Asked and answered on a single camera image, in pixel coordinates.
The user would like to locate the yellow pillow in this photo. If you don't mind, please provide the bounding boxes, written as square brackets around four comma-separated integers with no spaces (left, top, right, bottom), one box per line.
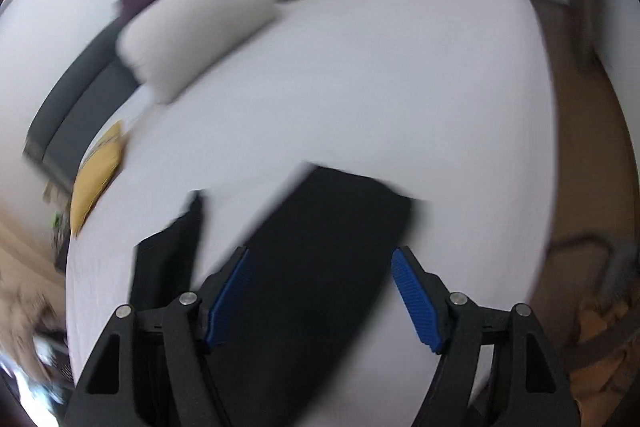
[70,121,126,235]

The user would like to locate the white bed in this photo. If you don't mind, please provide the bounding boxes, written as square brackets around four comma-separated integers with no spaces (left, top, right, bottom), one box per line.
[64,0,558,427]

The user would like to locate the dark grey headboard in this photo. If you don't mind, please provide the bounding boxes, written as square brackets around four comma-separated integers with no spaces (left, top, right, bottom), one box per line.
[25,14,143,192]

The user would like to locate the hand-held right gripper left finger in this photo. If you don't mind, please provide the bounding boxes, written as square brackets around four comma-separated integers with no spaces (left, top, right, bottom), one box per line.
[64,247,251,427]

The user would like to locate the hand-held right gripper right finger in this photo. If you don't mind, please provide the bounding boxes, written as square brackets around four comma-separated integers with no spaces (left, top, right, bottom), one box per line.
[391,246,581,427]

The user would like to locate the white pillow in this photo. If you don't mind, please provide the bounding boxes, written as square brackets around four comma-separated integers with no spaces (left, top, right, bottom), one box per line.
[117,0,283,104]

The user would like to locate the black pants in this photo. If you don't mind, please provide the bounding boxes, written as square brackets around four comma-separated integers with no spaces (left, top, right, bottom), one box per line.
[131,163,413,427]

